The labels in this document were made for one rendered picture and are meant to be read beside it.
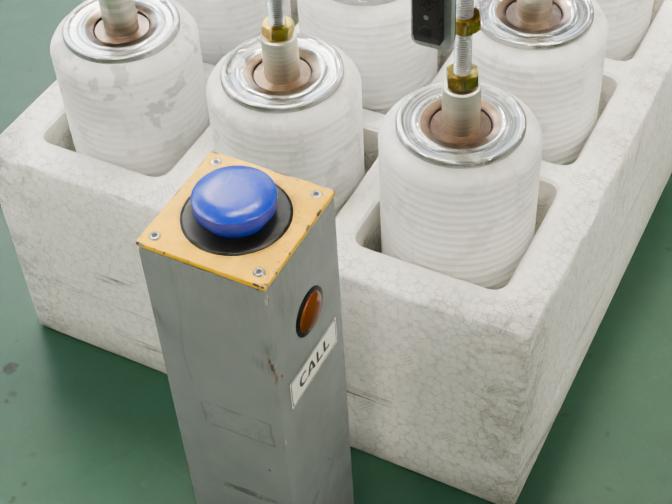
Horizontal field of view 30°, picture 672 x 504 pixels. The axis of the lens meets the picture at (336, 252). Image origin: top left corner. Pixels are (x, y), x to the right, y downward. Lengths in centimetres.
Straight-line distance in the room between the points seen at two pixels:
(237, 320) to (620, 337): 43
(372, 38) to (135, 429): 32
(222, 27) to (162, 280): 33
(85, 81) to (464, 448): 34
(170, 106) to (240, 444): 25
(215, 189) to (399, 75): 30
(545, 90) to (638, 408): 25
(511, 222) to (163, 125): 24
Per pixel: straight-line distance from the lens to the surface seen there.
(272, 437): 65
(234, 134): 76
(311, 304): 61
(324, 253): 61
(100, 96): 81
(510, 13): 82
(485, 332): 73
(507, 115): 74
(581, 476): 88
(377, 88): 86
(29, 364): 97
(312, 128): 75
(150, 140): 83
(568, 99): 81
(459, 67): 70
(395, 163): 72
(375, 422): 85
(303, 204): 60
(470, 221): 72
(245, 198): 58
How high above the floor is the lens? 73
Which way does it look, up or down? 46 degrees down
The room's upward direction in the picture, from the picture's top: 4 degrees counter-clockwise
